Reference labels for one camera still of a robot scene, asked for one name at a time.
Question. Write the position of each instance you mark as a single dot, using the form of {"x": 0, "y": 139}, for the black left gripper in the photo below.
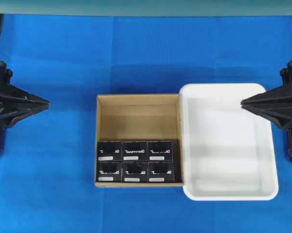
{"x": 19, "y": 96}

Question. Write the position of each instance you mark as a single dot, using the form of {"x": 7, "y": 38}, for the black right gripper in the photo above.
{"x": 284, "y": 121}

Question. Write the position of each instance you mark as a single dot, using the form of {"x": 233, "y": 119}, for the black box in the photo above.
{"x": 160, "y": 151}
{"x": 133, "y": 172}
{"x": 161, "y": 172}
{"x": 109, "y": 151}
{"x": 109, "y": 172}
{"x": 134, "y": 151}

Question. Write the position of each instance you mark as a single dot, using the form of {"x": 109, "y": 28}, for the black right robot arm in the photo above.
{"x": 275, "y": 105}

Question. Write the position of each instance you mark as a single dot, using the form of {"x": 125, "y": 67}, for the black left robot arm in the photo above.
{"x": 16, "y": 104}

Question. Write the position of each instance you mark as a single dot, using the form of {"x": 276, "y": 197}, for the open brown cardboard box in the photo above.
{"x": 141, "y": 117}

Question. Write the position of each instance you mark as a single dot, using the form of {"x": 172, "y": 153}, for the white plastic tray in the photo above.
{"x": 227, "y": 152}

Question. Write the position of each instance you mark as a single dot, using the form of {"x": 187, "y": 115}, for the blue table cloth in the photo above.
{"x": 47, "y": 164}

